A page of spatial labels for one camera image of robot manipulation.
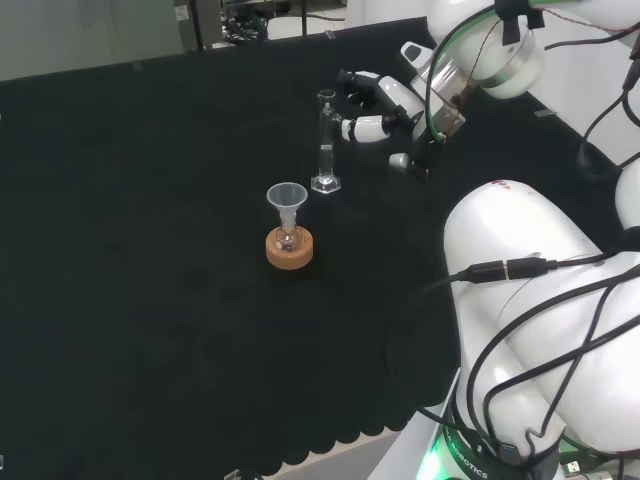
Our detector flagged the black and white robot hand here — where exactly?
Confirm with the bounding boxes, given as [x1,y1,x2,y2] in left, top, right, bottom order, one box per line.
[337,42,467,184]

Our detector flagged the cork ring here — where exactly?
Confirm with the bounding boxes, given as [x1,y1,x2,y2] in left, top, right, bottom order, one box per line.
[265,225,317,272]

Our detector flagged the small round-bottom glass flask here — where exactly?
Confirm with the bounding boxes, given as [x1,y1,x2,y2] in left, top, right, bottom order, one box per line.
[276,214,304,253]

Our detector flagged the clear plastic funnel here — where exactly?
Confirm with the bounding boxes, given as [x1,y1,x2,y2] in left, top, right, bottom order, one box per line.
[266,182,310,226]

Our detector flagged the grey cabinet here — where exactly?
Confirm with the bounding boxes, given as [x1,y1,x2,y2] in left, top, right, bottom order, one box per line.
[172,0,224,51]

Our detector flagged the black usb cable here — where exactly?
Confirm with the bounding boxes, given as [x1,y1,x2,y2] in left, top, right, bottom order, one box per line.
[387,257,549,396]

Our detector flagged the black cable bundle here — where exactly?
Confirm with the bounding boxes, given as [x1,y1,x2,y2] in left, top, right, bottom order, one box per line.
[222,13,270,44]

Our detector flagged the clear glass graduated cylinder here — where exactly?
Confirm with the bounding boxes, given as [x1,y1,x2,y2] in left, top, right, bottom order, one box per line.
[309,88,343,194]

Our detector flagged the black bench cloth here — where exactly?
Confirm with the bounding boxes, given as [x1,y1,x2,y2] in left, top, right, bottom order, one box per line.
[0,16,626,476]

